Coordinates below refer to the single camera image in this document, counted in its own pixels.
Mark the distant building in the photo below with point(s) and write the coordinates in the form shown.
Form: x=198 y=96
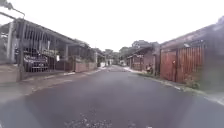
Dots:
x=101 y=58

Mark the brick building with canopy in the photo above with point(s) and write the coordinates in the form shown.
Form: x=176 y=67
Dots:
x=138 y=58

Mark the distant trees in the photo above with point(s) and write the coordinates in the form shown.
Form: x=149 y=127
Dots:
x=140 y=44

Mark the grey asphalt road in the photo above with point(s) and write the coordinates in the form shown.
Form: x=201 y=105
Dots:
x=110 y=100

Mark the parked motorcycle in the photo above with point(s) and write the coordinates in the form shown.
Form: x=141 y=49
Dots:
x=149 y=69

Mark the building with metal railing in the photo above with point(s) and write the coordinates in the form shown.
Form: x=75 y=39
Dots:
x=43 y=40

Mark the red metal fence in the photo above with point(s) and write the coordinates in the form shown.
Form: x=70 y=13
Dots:
x=186 y=63

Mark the dark car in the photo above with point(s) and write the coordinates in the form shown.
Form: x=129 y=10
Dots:
x=35 y=62

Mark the green bush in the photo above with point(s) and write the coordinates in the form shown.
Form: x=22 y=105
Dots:
x=193 y=84

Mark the grey pavement with kerb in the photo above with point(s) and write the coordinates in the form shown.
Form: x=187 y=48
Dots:
x=20 y=88

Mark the building with dark roof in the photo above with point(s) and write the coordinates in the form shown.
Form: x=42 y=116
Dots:
x=213 y=36

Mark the grey pavement beside fence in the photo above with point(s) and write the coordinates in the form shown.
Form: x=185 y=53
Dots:
x=213 y=95

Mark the white painted line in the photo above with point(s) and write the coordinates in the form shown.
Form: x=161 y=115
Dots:
x=215 y=101

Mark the street lamp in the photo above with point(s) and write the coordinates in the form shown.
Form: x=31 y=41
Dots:
x=7 y=4

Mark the low red brick wall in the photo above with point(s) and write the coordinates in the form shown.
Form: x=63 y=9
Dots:
x=83 y=66

